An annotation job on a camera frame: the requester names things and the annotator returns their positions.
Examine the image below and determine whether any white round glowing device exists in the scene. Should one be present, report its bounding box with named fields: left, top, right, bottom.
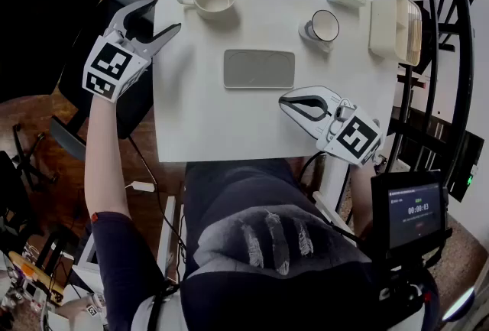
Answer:
left=441, top=285, right=477, bottom=323

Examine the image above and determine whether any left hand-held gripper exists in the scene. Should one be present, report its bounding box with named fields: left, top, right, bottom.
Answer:
left=82, top=0, right=183, bottom=104

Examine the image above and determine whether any person's left forearm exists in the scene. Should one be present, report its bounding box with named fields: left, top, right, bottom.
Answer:
left=83, top=94, right=133, bottom=219

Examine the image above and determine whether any cream plastic storage basket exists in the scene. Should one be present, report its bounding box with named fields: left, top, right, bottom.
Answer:
left=368, top=0, right=424, bottom=67

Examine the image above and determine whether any white cup with black rim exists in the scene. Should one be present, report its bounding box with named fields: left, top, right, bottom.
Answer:
left=297, top=9, right=341, bottom=54

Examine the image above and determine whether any white table leg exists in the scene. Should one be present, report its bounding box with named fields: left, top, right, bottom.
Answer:
left=157, top=195, right=177, bottom=279
left=313, top=153, right=351, bottom=231

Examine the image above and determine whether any white flat panel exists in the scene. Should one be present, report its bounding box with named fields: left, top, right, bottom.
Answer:
left=72, top=233, right=105, bottom=294

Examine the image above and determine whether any black chest mount rig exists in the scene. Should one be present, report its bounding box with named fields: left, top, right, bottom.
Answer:
left=376, top=243, right=454, bottom=323

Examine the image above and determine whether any person's right forearm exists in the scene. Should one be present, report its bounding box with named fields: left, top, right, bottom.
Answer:
left=349, top=161, right=377, bottom=239

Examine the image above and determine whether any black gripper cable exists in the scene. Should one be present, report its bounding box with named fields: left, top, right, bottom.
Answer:
left=299, top=151, right=325, bottom=185

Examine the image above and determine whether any thin black floor cable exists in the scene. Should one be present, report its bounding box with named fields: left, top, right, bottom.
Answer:
left=128, top=136, right=186, bottom=260

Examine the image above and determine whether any black office chair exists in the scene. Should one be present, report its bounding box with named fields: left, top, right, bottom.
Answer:
left=0, top=0, right=158, bottom=185

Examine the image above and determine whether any white power adapter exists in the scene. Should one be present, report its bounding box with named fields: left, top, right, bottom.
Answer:
left=129, top=180, right=156, bottom=193

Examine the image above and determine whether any black metal railing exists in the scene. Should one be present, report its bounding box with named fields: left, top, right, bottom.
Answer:
left=351, top=0, right=489, bottom=204

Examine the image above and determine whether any yellow wooden board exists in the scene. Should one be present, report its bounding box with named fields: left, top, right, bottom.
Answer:
left=8, top=251, right=65, bottom=303

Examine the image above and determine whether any black metal stand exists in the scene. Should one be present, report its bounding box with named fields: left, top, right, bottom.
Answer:
left=34, top=232, right=83, bottom=273

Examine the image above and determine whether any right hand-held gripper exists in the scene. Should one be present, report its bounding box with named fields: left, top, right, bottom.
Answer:
left=278, top=86, right=384, bottom=170

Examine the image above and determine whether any dark feather print t-shirt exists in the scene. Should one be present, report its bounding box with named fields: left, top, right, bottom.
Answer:
left=91, top=159, right=440, bottom=331

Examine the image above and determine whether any black chest monitor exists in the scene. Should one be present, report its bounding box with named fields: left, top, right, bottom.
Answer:
left=370, top=170, right=454, bottom=252

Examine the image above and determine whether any black box with green light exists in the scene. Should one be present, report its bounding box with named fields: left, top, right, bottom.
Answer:
left=446, top=130, right=484, bottom=203

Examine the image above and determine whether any grey two-slot coaster tray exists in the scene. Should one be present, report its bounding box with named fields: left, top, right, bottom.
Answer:
left=223, top=49, right=296, bottom=89

